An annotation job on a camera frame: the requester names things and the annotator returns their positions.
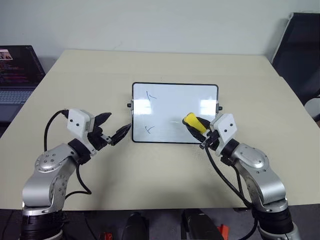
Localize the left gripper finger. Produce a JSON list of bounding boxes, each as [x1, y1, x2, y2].
[[93, 112, 112, 126], [110, 122, 133, 147]]

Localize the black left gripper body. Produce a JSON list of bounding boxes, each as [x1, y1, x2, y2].
[[86, 125, 112, 151]]

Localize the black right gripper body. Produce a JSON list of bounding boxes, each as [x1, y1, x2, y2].
[[199, 130, 221, 151]]

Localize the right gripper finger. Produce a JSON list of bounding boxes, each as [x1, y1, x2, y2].
[[195, 116, 211, 131], [184, 124, 208, 144]]

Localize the yellow eraser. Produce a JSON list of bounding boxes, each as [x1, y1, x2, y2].
[[183, 112, 209, 134]]

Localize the black-framed whiteboard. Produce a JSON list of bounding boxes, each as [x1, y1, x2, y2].
[[126, 81, 224, 145]]

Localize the large dark rounded shape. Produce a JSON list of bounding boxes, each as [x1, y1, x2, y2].
[[180, 208, 225, 240]]

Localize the small dark rounded shape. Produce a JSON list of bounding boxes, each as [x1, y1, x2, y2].
[[123, 211, 151, 240]]

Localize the open laptop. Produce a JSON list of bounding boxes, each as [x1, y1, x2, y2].
[[0, 44, 47, 124]]

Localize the black chair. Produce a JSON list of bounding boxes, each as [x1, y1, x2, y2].
[[270, 12, 320, 121]]

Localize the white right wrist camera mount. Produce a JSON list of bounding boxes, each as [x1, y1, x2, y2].
[[210, 113, 239, 157]]

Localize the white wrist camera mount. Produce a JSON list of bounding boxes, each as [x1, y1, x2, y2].
[[210, 113, 239, 157], [66, 108, 97, 154]]

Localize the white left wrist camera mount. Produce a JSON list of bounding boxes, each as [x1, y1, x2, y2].
[[66, 108, 97, 154]]

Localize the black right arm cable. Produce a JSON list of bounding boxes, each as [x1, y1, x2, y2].
[[204, 144, 254, 210]]

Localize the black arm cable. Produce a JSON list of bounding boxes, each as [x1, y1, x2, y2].
[[43, 109, 92, 201], [204, 144, 254, 210]]

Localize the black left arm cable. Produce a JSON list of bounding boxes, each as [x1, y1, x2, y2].
[[43, 109, 92, 201]]

